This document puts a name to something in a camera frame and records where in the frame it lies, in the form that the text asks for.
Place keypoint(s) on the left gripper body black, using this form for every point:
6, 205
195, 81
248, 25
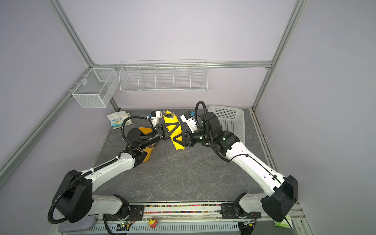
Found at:
158, 133

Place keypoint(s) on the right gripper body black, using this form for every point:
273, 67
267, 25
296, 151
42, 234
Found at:
199, 137

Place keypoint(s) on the yellow paper napkin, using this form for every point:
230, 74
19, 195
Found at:
174, 119

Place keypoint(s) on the silver spoon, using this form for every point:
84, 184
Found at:
167, 112

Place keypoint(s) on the white perforated plastic basket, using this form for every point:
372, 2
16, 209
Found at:
231, 119

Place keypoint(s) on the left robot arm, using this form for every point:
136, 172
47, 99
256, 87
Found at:
75, 200

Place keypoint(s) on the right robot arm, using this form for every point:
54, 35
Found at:
280, 192

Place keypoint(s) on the orange plastic tray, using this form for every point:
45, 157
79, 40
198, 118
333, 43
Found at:
143, 155

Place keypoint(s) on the tissue pack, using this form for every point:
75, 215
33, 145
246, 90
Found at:
116, 119

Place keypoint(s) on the red emergency stop button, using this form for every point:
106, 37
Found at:
153, 222

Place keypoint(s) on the grey cloth pad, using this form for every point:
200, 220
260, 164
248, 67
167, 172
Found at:
82, 225

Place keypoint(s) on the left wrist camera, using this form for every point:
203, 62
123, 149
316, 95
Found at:
154, 118

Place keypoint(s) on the white wire shelf basket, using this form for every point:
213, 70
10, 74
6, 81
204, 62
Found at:
163, 75

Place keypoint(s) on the white mesh wall box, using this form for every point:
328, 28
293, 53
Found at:
97, 88

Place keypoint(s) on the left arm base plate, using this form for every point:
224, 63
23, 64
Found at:
132, 213

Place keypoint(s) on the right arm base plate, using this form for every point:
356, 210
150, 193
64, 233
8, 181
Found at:
232, 211

